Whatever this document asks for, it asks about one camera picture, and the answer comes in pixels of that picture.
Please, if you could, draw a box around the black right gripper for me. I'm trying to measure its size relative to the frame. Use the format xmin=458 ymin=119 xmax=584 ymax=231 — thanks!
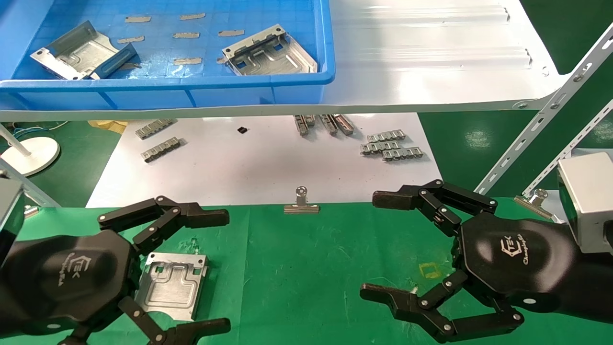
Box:
xmin=360 ymin=179 xmax=613 ymax=344

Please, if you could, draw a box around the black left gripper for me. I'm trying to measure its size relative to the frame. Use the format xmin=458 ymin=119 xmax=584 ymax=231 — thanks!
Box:
xmin=0 ymin=195 xmax=232 ymax=345

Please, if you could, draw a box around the galvanized sheet metal bracket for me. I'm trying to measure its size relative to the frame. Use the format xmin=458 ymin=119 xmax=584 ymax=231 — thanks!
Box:
xmin=221 ymin=24 xmax=318 ymax=76
xmin=136 ymin=253 xmax=209 ymax=322
xmin=30 ymin=20 xmax=138 ymax=81

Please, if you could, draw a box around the green table cloth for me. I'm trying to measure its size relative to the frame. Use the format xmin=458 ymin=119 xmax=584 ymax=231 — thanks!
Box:
xmin=0 ymin=196 xmax=613 ymax=345

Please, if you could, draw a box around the white perforated shelf brace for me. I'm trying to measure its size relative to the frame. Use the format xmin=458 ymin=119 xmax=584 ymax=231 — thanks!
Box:
xmin=474 ymin=22 xmax=613 ymax=196
xmin=522 ymin=101 xmax=613 ymax=197

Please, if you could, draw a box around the yellow cloth bag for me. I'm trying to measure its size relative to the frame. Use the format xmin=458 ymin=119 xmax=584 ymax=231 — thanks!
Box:
xmin=88 ymin=120 xmax=129 ymax=135

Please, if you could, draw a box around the blue plastic bin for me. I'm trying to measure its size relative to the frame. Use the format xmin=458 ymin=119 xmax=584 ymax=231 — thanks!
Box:
xmin=0 ymin=0 xmax=336 ymax=112

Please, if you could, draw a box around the white metal shelf board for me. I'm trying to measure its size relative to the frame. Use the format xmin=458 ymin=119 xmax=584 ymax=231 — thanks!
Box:
xmin=0 ymin=0 xmax=570 ymax=123

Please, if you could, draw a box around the white round-base stand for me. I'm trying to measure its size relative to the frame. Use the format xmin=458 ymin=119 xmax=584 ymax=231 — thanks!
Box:
xmin=0 ymin=128 xmax=61 ymax=176

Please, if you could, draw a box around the white shelf post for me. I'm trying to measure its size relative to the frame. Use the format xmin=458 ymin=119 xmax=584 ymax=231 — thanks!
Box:
xmin=0 ymin=158 xmax=61 ymax=208

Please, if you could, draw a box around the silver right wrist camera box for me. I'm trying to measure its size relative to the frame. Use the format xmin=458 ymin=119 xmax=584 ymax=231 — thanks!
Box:
xmin=556 ymin=152 xmax=613 ymax=254

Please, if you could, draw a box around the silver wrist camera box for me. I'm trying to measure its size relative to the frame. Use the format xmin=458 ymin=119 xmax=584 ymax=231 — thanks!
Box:
xmin=556 ymin=152 xmax=613 ymax=254
xmin=0 ymin=177 xmax=24 ymax=264

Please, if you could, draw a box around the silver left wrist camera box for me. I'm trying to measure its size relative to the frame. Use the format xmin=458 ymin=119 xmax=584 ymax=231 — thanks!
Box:
xmin=0 ymin=177 xmax=24 ymax=264

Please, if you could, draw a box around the blue floor cable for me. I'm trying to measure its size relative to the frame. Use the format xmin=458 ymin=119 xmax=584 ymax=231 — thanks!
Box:
xmin=10 ymin=121 xmax=70 ymax=137

